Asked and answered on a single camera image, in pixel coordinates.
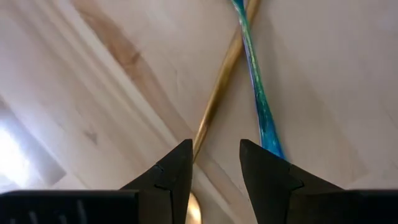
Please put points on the iridescent rainbow spoon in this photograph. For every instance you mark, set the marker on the iridescent rainbow spoon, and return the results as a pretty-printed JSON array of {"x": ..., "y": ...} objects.
[{"x": 261, "y": 102}]

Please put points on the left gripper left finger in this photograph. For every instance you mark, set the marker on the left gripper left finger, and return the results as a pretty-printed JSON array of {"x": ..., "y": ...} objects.
[{"x": 149, "y": 202}]

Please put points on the gold spoon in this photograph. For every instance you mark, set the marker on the gold spoon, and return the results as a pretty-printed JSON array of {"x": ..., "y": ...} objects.
[{"x": 224, "y": 74}]

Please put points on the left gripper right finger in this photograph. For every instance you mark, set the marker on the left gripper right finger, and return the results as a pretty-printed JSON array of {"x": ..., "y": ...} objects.
[{"x": 280, "y": 196}]

